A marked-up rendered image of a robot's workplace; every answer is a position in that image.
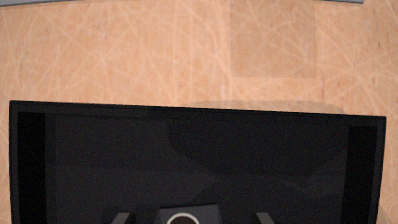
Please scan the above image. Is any black parts tray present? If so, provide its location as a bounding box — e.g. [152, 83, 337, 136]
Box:
[9, 100, 387, 224]

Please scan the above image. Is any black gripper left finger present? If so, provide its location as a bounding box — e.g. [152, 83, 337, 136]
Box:
[104, 213, 136, 224]

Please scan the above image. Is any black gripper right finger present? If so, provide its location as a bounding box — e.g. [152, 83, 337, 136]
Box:
[250, 212, 282, 224]

